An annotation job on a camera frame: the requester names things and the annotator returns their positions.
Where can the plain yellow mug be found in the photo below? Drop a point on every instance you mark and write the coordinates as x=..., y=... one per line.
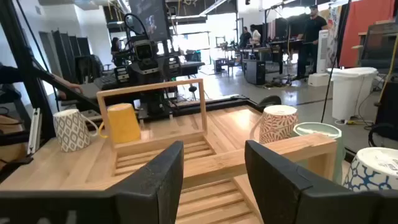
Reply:
x=122, y=124

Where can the grey diamond pattern mug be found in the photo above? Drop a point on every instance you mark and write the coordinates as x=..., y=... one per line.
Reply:
x=71, y=130

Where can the person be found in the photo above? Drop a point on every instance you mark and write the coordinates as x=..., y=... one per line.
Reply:
x=115, y=45
x=245, y=37
x=255, y=35
x=311, y=37
x=12, y=74

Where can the blue floral pattern mug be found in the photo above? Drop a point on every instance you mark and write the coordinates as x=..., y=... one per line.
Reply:
x=370, y=171

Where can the white flat strip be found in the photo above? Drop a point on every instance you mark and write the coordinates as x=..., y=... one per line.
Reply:
x=34, y=130

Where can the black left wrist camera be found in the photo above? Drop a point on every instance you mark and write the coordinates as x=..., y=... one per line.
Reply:
x=144, y=51

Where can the white trash bin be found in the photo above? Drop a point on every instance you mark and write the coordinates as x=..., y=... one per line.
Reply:
x=370, y=81
x=345, y=93

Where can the red curtain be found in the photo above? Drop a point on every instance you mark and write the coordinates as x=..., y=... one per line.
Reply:
x=363, y=31

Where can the black computer tower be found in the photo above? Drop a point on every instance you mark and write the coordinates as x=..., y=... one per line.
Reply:
x=255, y=72

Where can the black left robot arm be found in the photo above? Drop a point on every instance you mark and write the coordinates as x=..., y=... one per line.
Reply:
x=152, y=102

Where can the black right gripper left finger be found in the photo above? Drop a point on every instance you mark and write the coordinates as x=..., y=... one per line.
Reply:
x=146, y=193

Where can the white tower appliance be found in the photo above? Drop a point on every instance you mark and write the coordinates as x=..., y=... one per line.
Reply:
x=321, y=56

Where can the sage green mug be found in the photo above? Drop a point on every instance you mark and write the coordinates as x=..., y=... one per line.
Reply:
x=317, y=129

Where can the orange leaf pattern mug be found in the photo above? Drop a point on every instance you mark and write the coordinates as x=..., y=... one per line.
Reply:
x=276, y=127

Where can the dark office chair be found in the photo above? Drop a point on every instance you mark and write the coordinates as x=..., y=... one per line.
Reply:
x=379, y=46

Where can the floral patterned cloth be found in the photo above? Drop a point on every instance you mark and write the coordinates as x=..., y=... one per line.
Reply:
x=333, y=31

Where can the hanging dark monitor screen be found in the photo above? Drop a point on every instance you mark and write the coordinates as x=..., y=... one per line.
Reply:
x=149, y=18

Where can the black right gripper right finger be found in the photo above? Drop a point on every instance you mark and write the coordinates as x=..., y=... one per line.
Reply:
x=280, y=193

